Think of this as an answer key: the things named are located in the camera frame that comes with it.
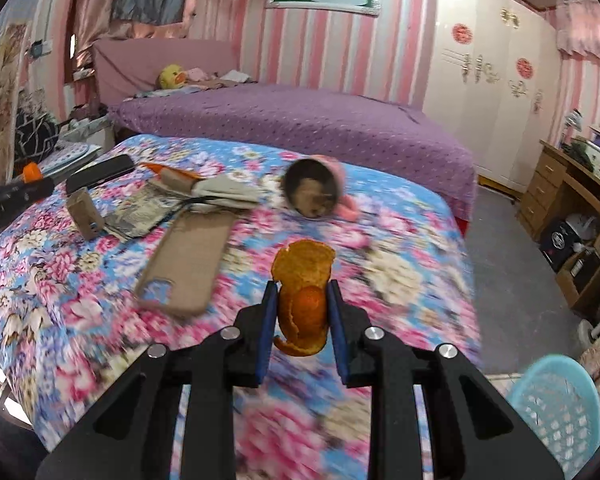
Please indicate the brown phone case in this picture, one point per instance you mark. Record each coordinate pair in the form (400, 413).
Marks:
(179, 277)

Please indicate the beige folded cloth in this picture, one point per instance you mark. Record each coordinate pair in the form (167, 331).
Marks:
(223, 191)

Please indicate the yellow duck plush toy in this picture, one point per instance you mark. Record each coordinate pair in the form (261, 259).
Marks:
(172, 77)

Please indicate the black box under desk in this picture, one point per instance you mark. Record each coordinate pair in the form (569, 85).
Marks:
(558, 240)

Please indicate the orange peel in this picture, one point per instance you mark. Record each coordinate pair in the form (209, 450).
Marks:
(302, 269)

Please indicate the grey foil wrapper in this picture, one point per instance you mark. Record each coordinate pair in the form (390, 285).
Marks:
(139, 213)

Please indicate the purple dotted bed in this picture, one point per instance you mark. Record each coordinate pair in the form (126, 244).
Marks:
(390, 137)

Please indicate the wooden desk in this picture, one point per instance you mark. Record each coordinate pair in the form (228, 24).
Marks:
(561, 186)

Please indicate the floral blue pink bedspread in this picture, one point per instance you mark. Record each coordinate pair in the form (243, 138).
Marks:
(69, 323)

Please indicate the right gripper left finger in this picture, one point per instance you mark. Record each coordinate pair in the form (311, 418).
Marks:
(172, 402)

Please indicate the black smartphone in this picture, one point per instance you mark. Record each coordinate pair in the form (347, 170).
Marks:
(100, 173)

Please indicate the pink headboard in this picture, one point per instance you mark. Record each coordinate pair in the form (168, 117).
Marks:
(127, 67)

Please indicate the light blue plastic trash basket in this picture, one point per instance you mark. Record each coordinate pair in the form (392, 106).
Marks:
(557, 398)

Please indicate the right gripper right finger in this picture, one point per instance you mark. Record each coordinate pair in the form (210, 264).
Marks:
(432, 411)

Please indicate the white wardrobe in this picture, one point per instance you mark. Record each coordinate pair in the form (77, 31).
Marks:
(492, 83)

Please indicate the pink mug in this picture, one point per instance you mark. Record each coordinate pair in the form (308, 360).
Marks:
(315, 187)

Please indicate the orange snack wrapper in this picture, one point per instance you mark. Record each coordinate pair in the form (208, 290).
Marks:
(178, 180)

